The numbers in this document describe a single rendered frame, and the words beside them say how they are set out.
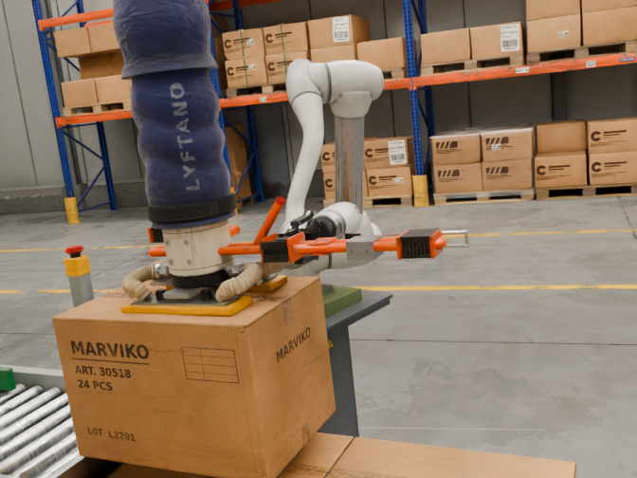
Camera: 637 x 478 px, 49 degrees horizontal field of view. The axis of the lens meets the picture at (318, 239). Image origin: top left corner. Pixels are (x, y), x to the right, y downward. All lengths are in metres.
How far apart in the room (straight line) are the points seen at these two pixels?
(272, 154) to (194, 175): 9.16
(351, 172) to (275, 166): 8.47
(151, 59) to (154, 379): 0.77
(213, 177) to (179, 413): 0.58
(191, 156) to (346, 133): 0.80
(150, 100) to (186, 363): 0.63
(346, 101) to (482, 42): 6.53
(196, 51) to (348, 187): 0.92
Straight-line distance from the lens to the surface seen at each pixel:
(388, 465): 1.92
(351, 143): 2.38
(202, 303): 1.72
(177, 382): 1.75
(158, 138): 1.71
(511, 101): 10.04
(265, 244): 1.67
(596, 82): 10.02
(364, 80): 2.32
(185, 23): 1.71
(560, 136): 9.22
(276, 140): 10.81
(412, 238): 1.53
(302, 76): 2.29
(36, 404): 2.74
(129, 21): 1.73
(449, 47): 8.81
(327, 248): 1.61
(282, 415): 1.75
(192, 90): 1.72
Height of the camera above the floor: 1.51
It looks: 12 degrees down
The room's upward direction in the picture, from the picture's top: 6 degrees counter-clockwise
